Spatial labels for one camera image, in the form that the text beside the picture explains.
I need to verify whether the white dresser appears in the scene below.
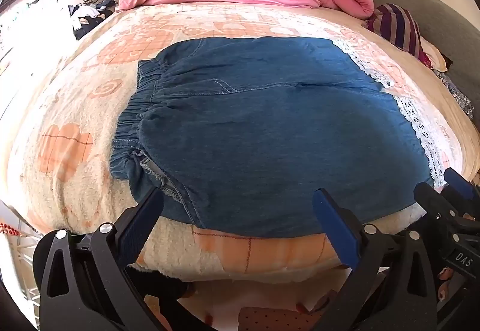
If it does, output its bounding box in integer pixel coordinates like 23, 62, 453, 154
0, 0, 76, 67

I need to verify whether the white wire rack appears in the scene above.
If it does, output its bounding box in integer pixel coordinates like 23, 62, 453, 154
5, 234, 43, 303

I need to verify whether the grey floral cloth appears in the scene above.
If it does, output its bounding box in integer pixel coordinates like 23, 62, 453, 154
437, 70, 480, 119

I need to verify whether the grey padded headboard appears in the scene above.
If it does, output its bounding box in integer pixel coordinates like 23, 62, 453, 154
360, 0, 480, 152

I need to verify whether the person's right hand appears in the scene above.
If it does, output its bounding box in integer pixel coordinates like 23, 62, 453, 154
435, 265, 460, 303

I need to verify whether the blue denim pants lace trim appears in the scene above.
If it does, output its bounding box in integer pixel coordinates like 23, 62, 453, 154
110, 36, 448, 238

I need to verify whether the orange white printed fleece blanket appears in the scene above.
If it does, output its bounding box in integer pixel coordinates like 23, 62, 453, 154
7, 3, 464, 279

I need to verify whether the cream and magenta cloth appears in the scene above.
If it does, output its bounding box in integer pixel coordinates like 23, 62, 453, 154
419, 37, 455, 73

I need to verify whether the red bead string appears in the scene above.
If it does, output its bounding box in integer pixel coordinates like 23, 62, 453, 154
0, 220, 20, 239

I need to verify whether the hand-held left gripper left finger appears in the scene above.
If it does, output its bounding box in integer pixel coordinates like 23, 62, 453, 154
34, 186, 177, 331

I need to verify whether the pink dotted slipper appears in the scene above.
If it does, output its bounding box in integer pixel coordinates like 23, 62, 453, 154
238, 306, 314, 331

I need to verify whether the purple striped pillow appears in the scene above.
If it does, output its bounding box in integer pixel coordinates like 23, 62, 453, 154
365, 4, 426, 56

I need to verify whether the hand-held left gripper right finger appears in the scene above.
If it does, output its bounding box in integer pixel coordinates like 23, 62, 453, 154
312, 189, 439, 331

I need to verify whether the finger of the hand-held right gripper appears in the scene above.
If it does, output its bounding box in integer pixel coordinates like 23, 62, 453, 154
443, 168, 480, 204
413, 182, 464, 228

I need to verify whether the pile of clothes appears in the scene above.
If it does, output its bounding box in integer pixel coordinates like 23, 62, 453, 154
68, 0, 121, 41

